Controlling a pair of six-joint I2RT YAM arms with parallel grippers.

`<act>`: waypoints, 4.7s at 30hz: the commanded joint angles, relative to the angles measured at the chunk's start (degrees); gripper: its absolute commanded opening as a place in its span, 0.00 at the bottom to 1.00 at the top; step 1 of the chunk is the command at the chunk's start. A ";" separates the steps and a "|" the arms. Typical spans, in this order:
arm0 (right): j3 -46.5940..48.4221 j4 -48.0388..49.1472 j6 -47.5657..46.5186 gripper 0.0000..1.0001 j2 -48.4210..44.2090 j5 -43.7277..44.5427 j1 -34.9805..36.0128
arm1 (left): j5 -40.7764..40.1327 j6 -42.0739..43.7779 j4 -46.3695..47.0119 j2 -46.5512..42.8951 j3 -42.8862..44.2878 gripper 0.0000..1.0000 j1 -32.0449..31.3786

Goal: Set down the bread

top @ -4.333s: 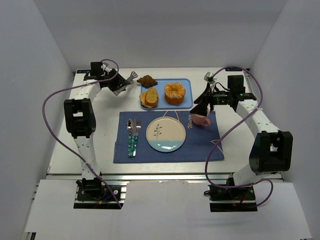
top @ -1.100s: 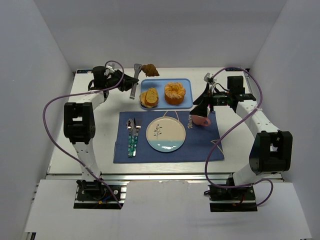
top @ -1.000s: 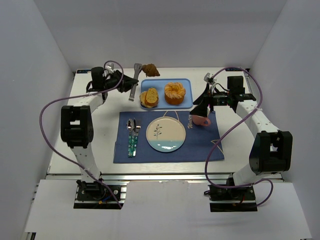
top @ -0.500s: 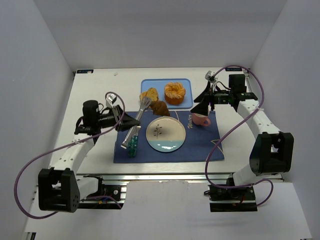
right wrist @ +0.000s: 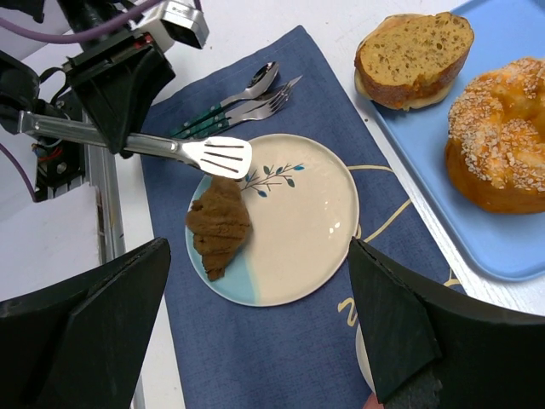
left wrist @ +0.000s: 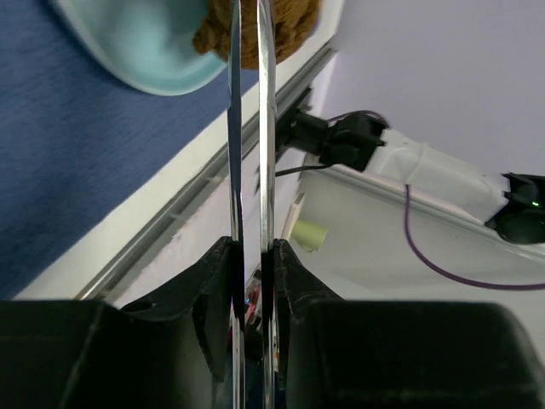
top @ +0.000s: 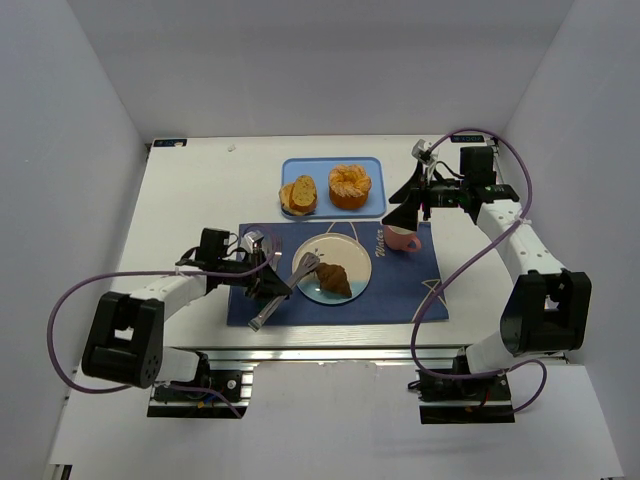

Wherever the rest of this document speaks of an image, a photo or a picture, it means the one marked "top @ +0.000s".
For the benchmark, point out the blue plastic tray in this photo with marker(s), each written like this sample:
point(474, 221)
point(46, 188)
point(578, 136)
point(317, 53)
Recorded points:
point(319, 168)

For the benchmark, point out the blue cloth placemat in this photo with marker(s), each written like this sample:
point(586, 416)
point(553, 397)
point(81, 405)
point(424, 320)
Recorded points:
point(399, 283)

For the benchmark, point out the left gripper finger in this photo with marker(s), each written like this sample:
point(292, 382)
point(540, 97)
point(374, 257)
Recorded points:
point(264, 285)
point(256, 259)

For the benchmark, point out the sliced toast bread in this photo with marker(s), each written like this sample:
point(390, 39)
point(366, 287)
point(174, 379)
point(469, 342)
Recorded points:
point(299, 197)

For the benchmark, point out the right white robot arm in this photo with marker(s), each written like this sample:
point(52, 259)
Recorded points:
point(547, 310)

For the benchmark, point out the right blue label sticker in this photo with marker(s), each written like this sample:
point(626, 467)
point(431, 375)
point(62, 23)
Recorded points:
point(467, 138)

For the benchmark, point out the aluminium table edge rail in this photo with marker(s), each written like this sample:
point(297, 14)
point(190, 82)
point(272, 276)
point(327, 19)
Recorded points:
point(336, 354)

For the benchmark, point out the brown croissant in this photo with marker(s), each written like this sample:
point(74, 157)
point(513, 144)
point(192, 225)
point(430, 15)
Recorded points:
point(333, 279)

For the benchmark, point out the round orange sugared bun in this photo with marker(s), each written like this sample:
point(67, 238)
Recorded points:
point(349, 186)

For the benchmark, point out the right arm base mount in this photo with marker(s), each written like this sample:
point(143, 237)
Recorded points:
point(447, 397)

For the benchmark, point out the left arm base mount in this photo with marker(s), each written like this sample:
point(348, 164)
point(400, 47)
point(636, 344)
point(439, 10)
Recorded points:
point(220, 390)

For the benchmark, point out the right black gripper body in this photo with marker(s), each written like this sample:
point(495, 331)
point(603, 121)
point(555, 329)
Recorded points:
point(422, 197)

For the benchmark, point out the blue label sticker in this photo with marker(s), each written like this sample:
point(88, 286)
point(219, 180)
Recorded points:
point(169, 143)
point(467, 138)

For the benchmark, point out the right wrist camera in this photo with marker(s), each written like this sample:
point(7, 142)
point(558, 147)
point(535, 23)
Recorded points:
point(423, 153)

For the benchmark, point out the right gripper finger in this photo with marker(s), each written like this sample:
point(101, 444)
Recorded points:
point(408, 200)
point(425, 203)

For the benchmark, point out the white and blue plate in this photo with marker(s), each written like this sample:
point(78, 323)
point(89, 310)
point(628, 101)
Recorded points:
point(335, 249)

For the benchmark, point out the metal tongs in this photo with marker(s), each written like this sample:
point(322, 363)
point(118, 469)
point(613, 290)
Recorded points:
point(307, 264)

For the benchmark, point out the left blue label sticker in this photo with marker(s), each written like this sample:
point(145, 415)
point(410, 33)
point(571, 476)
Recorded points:
point(169, 143)

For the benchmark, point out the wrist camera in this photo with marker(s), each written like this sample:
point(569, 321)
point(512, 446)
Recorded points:
point(252, 241)
point(423, 153)

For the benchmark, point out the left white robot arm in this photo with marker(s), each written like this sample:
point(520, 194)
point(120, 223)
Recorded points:
point(126, 339)

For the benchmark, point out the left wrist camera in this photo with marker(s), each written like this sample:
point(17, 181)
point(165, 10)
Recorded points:
point(252, 241)

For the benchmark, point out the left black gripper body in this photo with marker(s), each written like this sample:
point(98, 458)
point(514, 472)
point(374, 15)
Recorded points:
point(258, 278)

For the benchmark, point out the pink mug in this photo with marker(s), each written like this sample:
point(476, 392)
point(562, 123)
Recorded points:
point(400, 239)

